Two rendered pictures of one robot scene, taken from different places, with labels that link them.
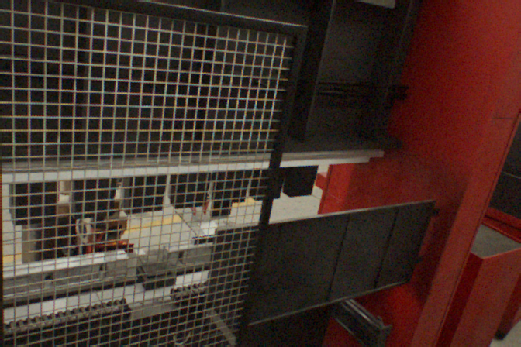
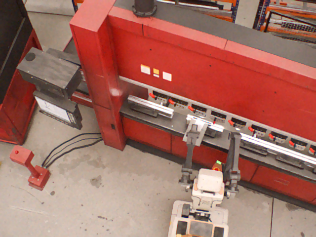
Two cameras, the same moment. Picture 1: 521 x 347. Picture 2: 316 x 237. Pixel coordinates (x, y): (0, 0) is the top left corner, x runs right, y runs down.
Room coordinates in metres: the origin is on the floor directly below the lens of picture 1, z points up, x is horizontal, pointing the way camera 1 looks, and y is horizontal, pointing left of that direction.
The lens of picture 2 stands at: (3.30, 1.63, 4.78)
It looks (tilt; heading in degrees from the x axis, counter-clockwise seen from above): 62 degrees down; 241
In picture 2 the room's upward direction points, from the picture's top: 2 degrees counter-clockwise
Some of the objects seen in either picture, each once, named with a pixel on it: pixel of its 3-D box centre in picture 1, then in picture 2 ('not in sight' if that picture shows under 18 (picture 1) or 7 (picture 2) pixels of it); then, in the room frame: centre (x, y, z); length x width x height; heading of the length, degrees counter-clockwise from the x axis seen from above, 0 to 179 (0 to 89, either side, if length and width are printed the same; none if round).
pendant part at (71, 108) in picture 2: not in sight; (59, 107); (3.12, -0.48, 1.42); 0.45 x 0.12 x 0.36; 123
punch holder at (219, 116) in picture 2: (188, 186); (219, 113); (1.83, 0.29, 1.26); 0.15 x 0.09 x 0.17; 127
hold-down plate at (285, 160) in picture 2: not in sight; (290, 161); (1.38, 0.99, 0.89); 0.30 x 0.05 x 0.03; 127
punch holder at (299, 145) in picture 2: not in sight; (298, 140); (1.36, 0.93, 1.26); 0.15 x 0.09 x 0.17; 127
